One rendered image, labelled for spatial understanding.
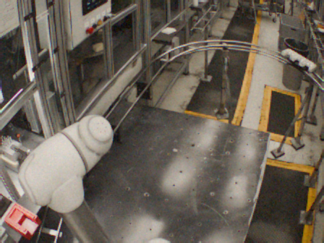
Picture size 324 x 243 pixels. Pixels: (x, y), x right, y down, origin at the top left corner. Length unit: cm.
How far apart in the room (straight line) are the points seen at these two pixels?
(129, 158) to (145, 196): 29
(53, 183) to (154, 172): 109
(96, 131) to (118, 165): 105
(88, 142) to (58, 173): 12
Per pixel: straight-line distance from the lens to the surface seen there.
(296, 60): 282
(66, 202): 80
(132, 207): 162
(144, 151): 189
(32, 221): 138
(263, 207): 250
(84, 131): 78
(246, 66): 418
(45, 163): 76
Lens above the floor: 199
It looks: 39 degrees down
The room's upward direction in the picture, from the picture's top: 2 degrees counter-clockwise
